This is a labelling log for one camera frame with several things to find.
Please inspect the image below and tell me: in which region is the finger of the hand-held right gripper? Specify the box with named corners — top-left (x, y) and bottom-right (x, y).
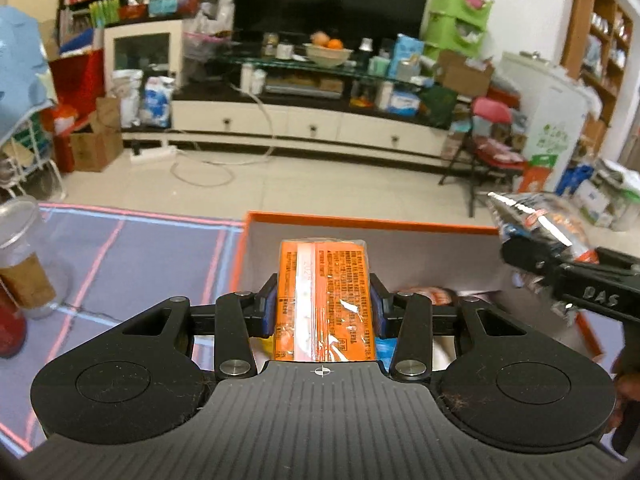
top-left (500, 236), bottom-right (563, 286)

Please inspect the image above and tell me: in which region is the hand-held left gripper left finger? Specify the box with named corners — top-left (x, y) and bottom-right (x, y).
top-left (120, 274), bottom-right (279, 380)

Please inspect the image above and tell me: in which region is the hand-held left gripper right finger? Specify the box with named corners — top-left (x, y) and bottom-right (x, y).
top-left (369, 275), bottom-right (531, 382)

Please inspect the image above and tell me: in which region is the silver snack packet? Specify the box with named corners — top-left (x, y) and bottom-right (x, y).
top-left (487, 191), bottom-right (601, 328)

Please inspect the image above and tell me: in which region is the orange snack packet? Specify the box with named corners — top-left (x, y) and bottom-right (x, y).
top-left (274, 239), bottom-right (380, 363)

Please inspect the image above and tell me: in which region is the orange cardboard box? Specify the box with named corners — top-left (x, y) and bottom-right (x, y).
top-left (230, 210), bottom-right (608, 362)

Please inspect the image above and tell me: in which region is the person's right hand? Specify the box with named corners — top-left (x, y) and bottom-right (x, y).
top-left (612, 350), bottom-right (640, 433)

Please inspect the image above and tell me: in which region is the red-orange bean snack packet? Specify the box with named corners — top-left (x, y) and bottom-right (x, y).
top-left (397, 285), bottom-right (458, 307)

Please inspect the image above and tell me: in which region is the red folding chair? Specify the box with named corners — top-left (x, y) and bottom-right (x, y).
top-left (439, 97), bottom-right (529, 217)

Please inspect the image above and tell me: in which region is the purple plaid tablecloth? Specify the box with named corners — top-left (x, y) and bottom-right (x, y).
top-left (0, 202), bottom-right (247, 457)

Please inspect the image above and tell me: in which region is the white chest freezer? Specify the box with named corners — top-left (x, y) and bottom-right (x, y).
top-left (495, 51), bottom-right (592, 194)

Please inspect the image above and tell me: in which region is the dark green bag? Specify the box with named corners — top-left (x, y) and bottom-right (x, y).
top-left (420, 84), bottom-right (459, 129)

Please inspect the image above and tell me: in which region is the white television stand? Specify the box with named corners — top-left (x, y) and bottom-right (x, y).
top-left (170, 55), bottom-right (453, 160)

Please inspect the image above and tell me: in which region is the large cardboard box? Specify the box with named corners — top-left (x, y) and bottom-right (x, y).
top-left (435, 50), bottom-right (496, 99)

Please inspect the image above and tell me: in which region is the white power strip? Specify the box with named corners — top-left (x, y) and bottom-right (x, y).
top-left (130, 144), bottom-right (179, 162)

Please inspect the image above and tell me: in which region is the wooden shelf unit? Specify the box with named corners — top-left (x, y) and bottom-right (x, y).
top-left (560, 0), bottom-right (637, 128)

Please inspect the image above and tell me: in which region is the blue white plastic bag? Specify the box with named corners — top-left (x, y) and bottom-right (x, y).
top-left (142, 76), bottom-right (176, 129)

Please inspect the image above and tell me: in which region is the small brown cardboard box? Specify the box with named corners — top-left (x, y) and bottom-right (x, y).
top-left (69, 97), bottom-right (124, 174)

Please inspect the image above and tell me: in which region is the clear plastic cup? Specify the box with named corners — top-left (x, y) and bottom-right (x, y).
top-left (0, 197), bottom-right (67, 322)

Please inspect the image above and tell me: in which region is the green plastic drawer tower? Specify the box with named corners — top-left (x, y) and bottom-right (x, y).
top-left (422, 0), bottom-right (494, 64)

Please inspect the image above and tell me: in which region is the white fruit bowl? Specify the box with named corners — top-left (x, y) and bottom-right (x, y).
top-left (305, 42), bottom-right (354, 69)

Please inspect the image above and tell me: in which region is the red drink can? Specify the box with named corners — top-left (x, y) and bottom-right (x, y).
top-left (0, 285), bottom-right (28, 359)

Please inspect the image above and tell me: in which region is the white glass-door cabinet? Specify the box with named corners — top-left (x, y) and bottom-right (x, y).
top-left (103, 20), bottom-right (183, 95)

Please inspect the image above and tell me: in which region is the black television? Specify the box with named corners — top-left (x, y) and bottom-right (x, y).
top-left (234, 0), bottom-right (434, 57)

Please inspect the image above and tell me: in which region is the blue star-print cloth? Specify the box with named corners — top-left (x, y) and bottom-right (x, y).
top-left (0, 5), bottom-right (57, 147)

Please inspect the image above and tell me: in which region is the white cable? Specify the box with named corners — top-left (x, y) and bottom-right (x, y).
top-left (169, 94), bottom-right (282, 187)

